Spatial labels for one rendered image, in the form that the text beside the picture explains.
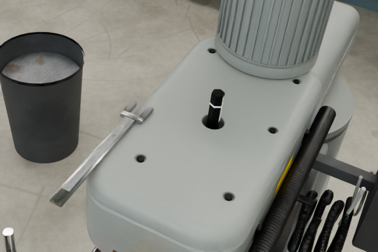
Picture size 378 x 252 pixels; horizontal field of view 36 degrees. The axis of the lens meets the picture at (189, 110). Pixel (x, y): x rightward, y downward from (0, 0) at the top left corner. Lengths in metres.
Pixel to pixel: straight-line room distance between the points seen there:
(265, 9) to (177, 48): 3.47
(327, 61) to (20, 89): 2.02
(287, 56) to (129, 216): 0.41
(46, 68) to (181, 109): 2.42
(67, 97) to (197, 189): 2.38
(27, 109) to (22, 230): 0.63
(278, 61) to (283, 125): 0.13
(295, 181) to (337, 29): 0.61
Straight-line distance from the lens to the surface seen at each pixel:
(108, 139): 0.90
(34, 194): 3.35
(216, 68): 1.07
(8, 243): 1.51
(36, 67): 3.37
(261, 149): 0.92
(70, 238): 3.15
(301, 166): 1.04
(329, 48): 1.45
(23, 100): 3.17
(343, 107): 1.61
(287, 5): 0.99
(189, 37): 4.58
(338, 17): 1.58
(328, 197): 1.37
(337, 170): 1.32
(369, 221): 1.27
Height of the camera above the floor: 2.52
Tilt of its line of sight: 40 degrees down
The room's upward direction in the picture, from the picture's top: 8 degrees clockwise
